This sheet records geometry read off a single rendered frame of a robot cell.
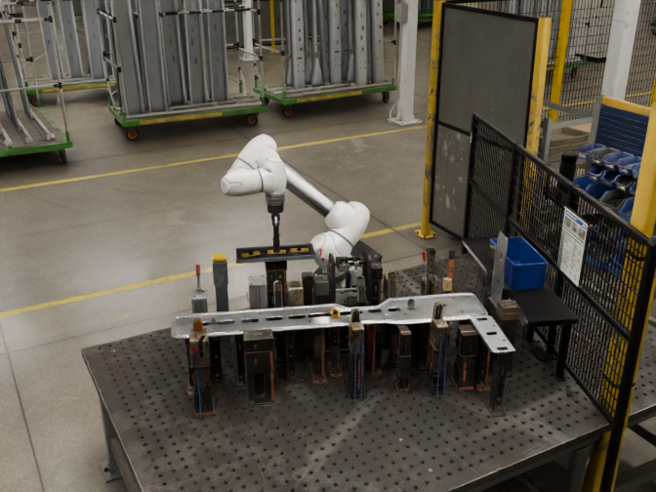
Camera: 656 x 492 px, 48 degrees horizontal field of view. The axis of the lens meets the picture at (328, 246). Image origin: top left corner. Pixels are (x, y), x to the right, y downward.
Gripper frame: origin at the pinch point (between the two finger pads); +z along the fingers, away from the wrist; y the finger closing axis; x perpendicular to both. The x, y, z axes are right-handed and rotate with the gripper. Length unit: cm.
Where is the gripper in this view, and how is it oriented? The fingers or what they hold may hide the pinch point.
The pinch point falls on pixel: (276, 244)
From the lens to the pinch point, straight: 343.2
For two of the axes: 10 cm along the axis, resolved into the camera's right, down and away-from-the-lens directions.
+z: 0.0, 9.1, 4.1
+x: 10.0, -0.3, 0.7
